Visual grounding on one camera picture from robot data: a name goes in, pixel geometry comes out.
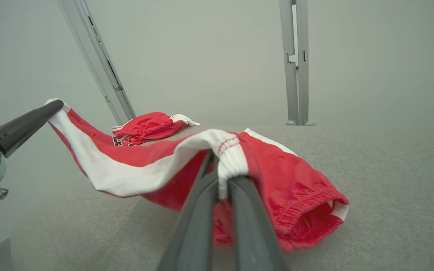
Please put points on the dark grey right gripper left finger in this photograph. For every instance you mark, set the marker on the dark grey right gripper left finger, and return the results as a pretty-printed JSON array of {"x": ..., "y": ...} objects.
[{"x": 196, "y": 226}]

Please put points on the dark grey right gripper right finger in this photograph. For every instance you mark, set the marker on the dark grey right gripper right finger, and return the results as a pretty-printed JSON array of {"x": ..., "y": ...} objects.
[{"x": 252, "y": 229}]

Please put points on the red white jersey shirt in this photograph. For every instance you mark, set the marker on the red white jersey shirt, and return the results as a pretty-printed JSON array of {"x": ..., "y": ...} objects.
[{"x": 149, "y": 126}]

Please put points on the grey partition post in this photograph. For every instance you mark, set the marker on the grey partition post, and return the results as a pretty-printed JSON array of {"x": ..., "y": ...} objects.
[
  {"x": 301, "y": 75},
  {"x": 100, "y": 64}
]

